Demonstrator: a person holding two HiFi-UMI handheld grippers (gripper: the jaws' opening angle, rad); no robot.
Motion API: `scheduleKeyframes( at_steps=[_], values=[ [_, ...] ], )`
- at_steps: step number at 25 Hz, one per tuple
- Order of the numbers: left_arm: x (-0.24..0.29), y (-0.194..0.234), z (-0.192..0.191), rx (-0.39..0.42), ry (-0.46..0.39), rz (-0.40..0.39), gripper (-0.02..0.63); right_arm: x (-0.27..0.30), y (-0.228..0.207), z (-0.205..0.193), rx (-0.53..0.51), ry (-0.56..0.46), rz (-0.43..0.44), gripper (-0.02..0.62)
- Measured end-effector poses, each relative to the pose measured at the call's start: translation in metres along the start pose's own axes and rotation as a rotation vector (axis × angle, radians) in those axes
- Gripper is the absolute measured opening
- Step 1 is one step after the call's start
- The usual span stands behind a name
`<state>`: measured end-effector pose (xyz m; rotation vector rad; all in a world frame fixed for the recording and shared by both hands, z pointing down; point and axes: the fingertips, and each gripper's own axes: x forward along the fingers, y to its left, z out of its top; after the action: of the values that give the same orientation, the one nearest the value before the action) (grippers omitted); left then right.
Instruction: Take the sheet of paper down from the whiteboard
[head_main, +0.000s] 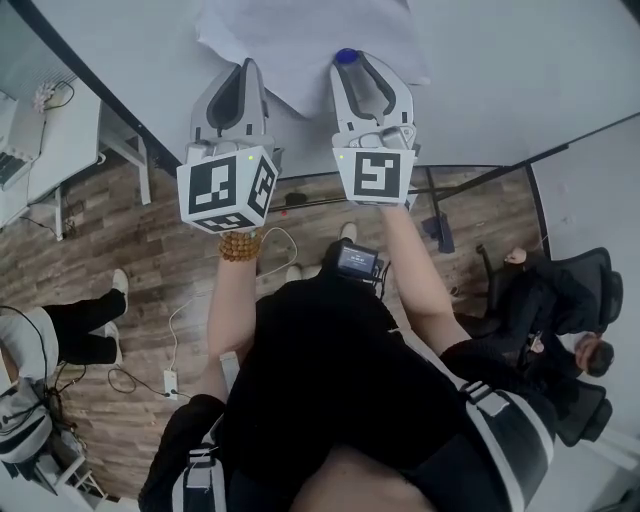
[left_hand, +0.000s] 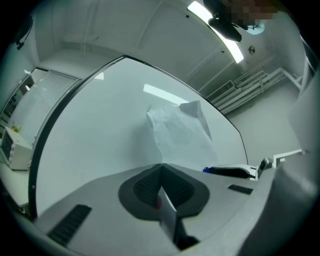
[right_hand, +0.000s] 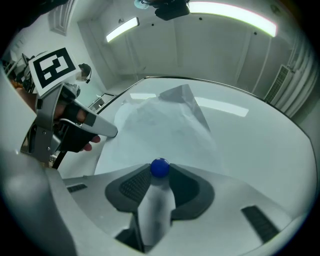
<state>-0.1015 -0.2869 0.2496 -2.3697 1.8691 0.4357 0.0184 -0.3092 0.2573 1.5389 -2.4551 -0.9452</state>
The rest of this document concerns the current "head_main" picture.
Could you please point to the person's left forearm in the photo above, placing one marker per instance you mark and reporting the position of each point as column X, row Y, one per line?
column 230, row 310

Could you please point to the black waist device with screen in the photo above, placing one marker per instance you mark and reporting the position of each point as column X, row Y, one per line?
column 355, row 260

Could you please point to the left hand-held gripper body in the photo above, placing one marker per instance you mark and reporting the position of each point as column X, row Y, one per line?
column 220, row 190

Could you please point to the white desk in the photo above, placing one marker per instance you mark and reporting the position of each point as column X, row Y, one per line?
column 70, row 145

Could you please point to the blue bottle cap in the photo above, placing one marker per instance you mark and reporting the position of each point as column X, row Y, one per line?
column 346, row 56

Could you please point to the white power strip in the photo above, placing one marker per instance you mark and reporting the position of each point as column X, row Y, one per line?
column 171, row 385

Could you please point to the person's white shoe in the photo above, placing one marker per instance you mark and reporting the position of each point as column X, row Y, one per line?
column 302, row 273
column 349, row 231

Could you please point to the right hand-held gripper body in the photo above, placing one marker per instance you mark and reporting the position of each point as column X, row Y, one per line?
column 375, row 175

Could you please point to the person's right forearm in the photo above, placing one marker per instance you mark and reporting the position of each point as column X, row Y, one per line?
column 415, row 280

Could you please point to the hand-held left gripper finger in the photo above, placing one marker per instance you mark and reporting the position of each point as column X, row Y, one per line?
column 255, row 110
column 205, row 105

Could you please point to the white paper sheet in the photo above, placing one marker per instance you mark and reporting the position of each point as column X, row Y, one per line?
column 300, row 50

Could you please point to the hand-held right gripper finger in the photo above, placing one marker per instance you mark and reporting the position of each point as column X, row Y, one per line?
column 400, row 95
column 345, row 100

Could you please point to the small white flower decoration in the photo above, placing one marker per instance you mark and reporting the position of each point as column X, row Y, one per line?
column 43, row 96

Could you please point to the person's black top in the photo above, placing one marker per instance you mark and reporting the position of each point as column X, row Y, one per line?
column 340, row 375

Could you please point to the window with white blinds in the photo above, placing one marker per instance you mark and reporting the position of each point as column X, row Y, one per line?
column 25, row 45

